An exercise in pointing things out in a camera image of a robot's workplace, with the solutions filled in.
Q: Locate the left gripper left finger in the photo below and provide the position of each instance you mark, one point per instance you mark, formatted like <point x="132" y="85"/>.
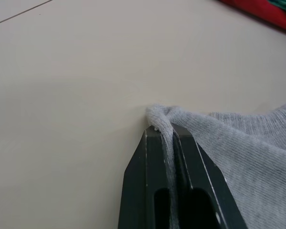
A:
<point x="145" y="181"/>

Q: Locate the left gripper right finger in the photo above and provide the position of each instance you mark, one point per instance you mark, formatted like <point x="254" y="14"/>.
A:
<point x="200" y="190"/>

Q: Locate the grey sock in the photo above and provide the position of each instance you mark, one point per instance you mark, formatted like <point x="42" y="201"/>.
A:
<point x="252" y="171"/>
<point x="264" y="121"/>

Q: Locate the red t-shirt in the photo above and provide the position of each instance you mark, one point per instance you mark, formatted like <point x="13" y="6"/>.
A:
<point x="257" y="14"/>

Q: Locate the teal green shorts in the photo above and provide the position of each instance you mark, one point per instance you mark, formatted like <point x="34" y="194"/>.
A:
<point x="284" y="3"/>

